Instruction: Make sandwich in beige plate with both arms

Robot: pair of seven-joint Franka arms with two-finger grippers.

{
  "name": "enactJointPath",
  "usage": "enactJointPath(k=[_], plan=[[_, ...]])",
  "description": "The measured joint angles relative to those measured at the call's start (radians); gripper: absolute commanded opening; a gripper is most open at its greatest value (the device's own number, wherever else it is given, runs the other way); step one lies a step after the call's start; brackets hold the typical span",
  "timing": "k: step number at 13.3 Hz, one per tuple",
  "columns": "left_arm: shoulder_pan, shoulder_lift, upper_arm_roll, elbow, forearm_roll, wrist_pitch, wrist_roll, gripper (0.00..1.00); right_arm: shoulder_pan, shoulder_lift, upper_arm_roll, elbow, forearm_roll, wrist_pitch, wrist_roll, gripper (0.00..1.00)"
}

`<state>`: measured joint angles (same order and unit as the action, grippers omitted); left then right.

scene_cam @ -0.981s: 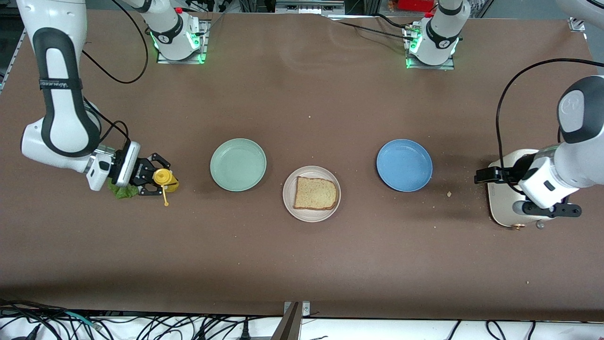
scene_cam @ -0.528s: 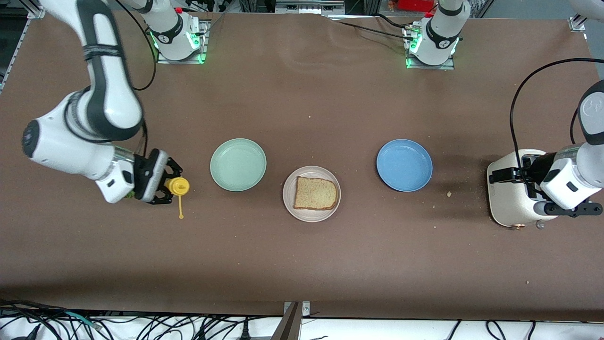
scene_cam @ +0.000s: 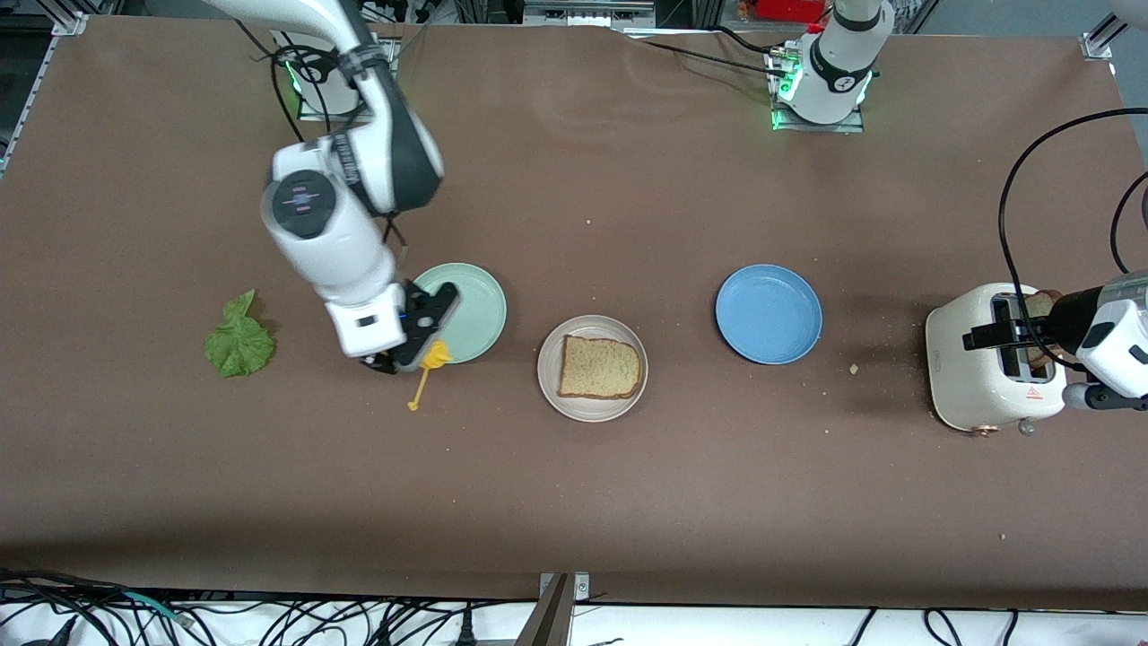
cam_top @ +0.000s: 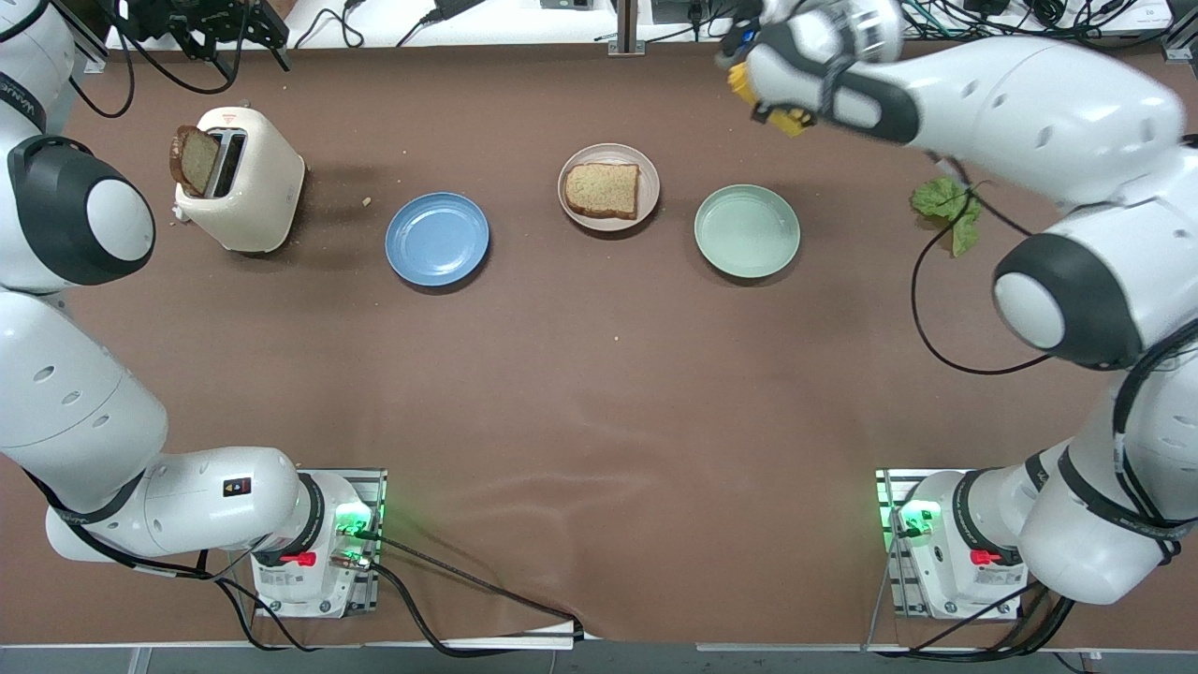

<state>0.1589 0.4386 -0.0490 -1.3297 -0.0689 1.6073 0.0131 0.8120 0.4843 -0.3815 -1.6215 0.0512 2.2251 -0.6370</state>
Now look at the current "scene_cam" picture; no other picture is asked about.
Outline brown bread slice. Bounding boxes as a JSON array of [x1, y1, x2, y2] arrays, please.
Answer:
[[558, 335, 644, 401], [1022, 289, 1065, 369]]

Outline yellow mustard squeeze bottle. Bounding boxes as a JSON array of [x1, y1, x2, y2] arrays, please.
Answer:
[[408, 339, 455, 413]]

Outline green lettuce leaf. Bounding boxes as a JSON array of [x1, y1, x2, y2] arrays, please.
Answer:
[[204, 289, 276, 380]]

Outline mint green plate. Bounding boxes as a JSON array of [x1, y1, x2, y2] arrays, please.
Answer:
[[411, 262, 508, 365]]

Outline beige plate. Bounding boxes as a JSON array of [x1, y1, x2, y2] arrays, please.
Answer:
[[536, 314, 649, 423]]

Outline blue plate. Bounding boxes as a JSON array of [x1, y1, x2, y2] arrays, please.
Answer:
[[715, 264, 823, 365]]

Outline white toaster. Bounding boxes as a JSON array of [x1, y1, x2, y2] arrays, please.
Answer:
[[925, 283, 1069, 438]]

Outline red box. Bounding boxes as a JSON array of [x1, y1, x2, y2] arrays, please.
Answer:
[[740, 0, 831, 23]]

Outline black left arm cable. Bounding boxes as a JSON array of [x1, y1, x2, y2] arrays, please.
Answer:
[[998, 108, 1148, 364]]

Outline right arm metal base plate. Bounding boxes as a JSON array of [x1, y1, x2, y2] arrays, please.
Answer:
[[298, 38, 396, 123]]

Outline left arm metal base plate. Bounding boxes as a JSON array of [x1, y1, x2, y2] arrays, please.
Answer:
[[770, 49, 866, 134]]

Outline aluminium frame profile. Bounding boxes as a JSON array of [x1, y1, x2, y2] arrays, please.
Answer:
[[0, 11, 91, 176], [1081, 0, 1148, 61]]

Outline small metal table bracket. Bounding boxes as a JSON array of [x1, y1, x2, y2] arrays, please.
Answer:
[[538, 572, 591, 604]]

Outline grey metal post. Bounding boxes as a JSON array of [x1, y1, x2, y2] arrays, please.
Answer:
[[514, 574, 575, 646]]

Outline grey metal frame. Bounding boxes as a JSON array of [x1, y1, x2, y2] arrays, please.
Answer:
[[523, 0, 656, 28]]

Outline teal cable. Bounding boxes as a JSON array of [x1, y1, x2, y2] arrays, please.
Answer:
[[121, 589, 194, 626]]

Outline black base cable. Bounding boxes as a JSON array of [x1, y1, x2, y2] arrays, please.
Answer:
[[628, 25, 795, 77]]

